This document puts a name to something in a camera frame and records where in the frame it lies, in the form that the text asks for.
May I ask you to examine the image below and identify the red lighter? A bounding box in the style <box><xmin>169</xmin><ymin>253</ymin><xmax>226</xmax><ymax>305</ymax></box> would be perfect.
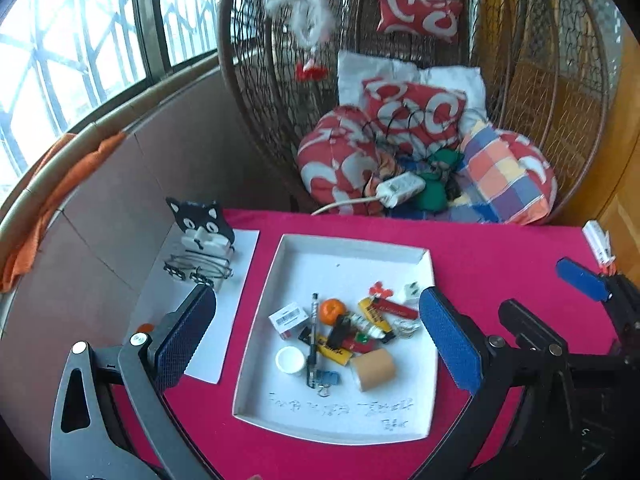
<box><xmin>372</xmin><ymin>297</ymin><xmax>420</xmax><ymax>321</ymax></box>

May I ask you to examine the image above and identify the white power strip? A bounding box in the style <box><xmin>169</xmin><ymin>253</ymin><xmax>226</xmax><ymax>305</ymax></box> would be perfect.
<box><xmin>375</xmin><ymin>170</ymin><xmax>427</xmax><ymax>208</ymax></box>

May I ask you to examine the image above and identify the red white patterned pillow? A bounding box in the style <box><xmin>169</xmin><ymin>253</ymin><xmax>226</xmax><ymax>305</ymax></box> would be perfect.
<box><xmin>361</xmin><ymin>76</ymin><xmax>468</xmax><ymax>153</ymax></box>

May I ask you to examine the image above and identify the brown tape roll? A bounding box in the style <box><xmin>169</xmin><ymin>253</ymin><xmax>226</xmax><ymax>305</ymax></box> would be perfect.
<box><xmin>349</xmin><ymin>349</ymin><xmax>398</xmax><ymax>393</ymax></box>

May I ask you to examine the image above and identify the white cardboard tray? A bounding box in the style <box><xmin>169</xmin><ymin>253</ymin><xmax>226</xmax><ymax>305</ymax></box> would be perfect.
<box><xmin>232</xmin><ymin>232</ymin><xmax>441</xmax><ymax>446</ymax></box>

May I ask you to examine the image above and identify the clear black pen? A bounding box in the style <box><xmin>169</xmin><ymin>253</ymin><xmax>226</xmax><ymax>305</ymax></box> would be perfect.
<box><xmin>306</xmin><ymin>292</ymin><xmax>321</xmax><ymax>390</ymax></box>

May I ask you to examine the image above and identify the white power cable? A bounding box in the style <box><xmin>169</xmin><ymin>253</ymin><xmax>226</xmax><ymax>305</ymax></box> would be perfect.
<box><xmin>311</xmin><ymin>194</ymin><xmax>388</xmax><ymax>217</ymax></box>

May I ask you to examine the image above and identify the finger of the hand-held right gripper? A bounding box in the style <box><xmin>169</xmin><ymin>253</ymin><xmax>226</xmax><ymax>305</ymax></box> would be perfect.
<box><xmin>556</xmin><ymin>257</ymin><xmax>640</xmax><ymax>331</ymax></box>
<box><xmin>499</xmin><ymin>299</ymin><xmax>568</xmax><ymax>348</ymax></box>

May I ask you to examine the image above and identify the white charger plug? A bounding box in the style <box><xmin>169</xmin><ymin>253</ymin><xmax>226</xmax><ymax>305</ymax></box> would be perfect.
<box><xmin>397</xmin><ymin>282</ymin><xmax>423</xmax><ymax>306</ymax></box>

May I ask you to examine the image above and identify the orange cloth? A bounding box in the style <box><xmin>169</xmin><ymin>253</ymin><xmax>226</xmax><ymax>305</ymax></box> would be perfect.
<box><xmin>0</xmin><ymin>132</ymin><xmax>128</xmax><ymax>293</ymax></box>

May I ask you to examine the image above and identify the green fabric pouch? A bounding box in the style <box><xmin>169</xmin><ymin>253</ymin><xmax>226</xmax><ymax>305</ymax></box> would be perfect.
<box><xmin>430</xmin><ymin>147</ymin><xmax>463</xmax><ymax>176</ymax></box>
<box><xmin>412</xmin><ymin>172</ymin><xmax>453</xmax><ymax>212</ymax></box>

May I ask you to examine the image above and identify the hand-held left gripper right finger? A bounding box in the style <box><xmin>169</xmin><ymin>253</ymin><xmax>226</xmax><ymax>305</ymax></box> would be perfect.
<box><xmin>419</xmin><ymin>287</ymin><xmax>588</xmax><ymax>480</ymax></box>

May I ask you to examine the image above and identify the small white box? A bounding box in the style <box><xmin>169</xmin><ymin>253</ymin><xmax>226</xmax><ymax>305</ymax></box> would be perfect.
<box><xmin>268</xmin><ymin>302</ymin><xmax>309</xmax><ymax>338</ymax></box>

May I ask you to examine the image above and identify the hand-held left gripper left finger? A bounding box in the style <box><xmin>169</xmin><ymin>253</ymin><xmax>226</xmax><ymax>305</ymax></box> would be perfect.
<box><xmin>49</xmin><ymin>284</ymin><xmax>218</xmax><ymax>480</ymax></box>

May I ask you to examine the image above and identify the window with metal grille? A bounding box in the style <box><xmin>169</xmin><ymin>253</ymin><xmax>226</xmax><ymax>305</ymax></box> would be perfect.
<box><xmin>0</xmin><ymin>0</ymin><xmax>236</xmax><ymax>196</ymax></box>

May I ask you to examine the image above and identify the white plastic bottle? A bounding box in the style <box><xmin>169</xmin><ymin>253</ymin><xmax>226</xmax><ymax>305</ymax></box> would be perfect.
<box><xmin>275</xmin><ymin>346</ymin><xmax>307</xmax><ymax>376</ymax></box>

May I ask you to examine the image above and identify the black white cat holder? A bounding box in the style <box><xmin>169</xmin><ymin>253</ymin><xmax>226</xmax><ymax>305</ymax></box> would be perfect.
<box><xmin>162</xmin><ymin>199</ymin><xmax>236</xmax><ymax>288</ymax></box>

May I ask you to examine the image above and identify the orange tangerine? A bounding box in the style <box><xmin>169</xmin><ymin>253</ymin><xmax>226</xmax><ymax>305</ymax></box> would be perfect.
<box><xmin>320</xmin><ymin>298</ymin><xmax>347</xmax><ymax>326</ymax></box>

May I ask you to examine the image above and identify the small red white pillow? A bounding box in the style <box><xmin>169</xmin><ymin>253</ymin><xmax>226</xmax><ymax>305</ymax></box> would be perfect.
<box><xmin>375</xmin><ymin>0</ymin><xmax>465</xmax><ymax>41</ymax></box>

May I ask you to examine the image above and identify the white paper sheet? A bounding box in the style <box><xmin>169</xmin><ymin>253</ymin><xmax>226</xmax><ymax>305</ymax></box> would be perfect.
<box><xmin>125</xmin><ymin>229</ymin><xmax>261</xmax><ymax>385</ymax></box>

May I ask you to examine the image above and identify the colourful checked cloth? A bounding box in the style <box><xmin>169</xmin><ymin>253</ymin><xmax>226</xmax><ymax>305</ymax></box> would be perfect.
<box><xmin>447</xmin><ymin>120</ymin><xmax>548</xmax><ymax>225</ymax></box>

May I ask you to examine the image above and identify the red white seat cushion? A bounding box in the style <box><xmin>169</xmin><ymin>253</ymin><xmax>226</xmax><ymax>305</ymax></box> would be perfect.
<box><xmin>296</xmin><ymin>105</ymin><xmax>558</xmax><ymax>226</ymax></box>

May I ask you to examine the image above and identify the wicker hanging chair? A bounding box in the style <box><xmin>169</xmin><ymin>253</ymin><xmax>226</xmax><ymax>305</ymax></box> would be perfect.
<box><xmin>217</xmin><ymin>0</ymin><xmax>626</xmax><ymax>226</ymax></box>

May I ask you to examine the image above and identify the white feathery hanging decoration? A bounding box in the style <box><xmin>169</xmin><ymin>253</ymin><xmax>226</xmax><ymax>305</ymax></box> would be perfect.
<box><xmin>265</xmin><ymin>0</ymin><xmax>371</xmax><ymax>83</ymax></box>

